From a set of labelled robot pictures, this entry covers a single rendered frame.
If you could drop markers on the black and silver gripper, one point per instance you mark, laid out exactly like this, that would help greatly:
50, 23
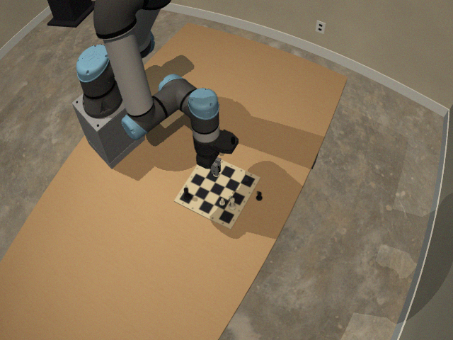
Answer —
209, 146

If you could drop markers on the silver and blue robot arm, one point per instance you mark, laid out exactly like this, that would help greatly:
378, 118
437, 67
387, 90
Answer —
98, 69

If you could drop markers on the black and cream chessboard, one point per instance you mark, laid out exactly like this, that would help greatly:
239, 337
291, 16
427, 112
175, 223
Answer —
206, 192

